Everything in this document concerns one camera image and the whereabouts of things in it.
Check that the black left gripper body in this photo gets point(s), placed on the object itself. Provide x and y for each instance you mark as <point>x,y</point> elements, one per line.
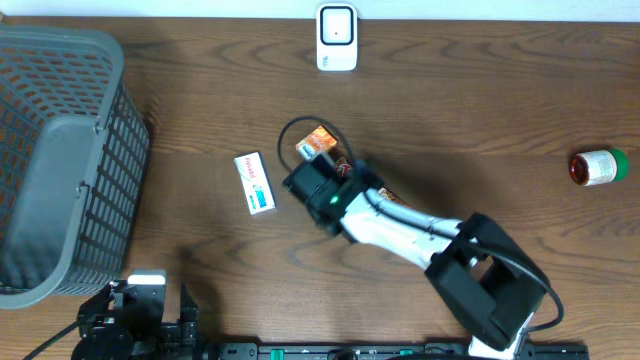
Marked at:
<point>168,335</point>

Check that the white blue medicine box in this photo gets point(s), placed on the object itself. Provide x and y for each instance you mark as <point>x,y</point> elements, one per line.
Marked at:
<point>255,183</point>

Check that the red chocolate bar wrapper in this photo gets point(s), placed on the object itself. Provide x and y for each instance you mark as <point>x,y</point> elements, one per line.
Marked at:
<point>343,168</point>

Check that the orange small carton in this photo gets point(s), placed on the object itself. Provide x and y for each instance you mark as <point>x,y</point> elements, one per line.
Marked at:
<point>318,141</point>

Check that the white jar green lid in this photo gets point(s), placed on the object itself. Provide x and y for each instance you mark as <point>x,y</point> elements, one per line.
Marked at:
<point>599,167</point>

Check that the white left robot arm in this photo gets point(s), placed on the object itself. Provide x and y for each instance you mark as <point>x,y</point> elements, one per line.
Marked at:
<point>141,354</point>

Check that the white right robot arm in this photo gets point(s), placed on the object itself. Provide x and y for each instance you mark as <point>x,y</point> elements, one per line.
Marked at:
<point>485,279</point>

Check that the white barcode scanner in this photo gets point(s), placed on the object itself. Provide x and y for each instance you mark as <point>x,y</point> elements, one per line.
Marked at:
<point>336,37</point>

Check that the dark grey plastic basket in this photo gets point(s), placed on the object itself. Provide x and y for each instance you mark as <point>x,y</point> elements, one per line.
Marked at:
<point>74,153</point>

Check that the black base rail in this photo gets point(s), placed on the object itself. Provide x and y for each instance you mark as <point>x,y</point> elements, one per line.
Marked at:
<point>433,350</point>

